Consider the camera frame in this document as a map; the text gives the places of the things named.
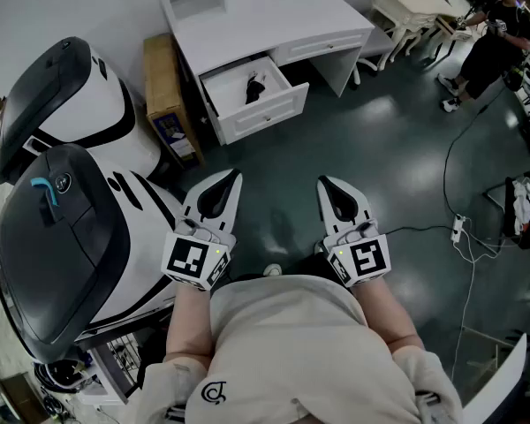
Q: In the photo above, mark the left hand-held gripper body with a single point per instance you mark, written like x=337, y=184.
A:
x=185, y=259

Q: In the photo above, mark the brown cardboard box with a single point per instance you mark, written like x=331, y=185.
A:
x=163, y=91

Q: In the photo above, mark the cream dressing table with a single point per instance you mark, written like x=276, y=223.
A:
x=406, y=2

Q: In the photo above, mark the white curved panel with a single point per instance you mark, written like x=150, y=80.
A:
x=503, y=382

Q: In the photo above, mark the person's right forearm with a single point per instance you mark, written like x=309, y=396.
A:
x=384, y=312

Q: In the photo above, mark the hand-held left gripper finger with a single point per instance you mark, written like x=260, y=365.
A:
x=194, y=203
x=233, y=210

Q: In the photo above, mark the person's black trousers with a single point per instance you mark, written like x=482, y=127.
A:
x=300, y=265

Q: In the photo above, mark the white desk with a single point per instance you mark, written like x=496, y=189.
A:
x=256, y=24

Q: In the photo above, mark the person's left forearm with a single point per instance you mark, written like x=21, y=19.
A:
x=187, y=320

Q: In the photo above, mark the person's white shoe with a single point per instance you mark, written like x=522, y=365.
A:
x=273, y=270

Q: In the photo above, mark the grey white swivel chair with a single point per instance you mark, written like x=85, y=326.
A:
x=375, y=42

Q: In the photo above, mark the black clothes stand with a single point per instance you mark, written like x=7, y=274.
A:
x=508, y=219

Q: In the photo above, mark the white cloth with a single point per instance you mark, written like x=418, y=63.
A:
x=522, y=206

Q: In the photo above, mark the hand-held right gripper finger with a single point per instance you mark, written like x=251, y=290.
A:
x=360, y=210
x=326, y=214

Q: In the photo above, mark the white power strip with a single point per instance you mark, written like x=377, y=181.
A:
x=458, y=229

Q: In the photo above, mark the black item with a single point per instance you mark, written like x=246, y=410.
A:
x=254, y=88

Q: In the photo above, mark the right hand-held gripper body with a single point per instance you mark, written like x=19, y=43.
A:
x=366, y=259

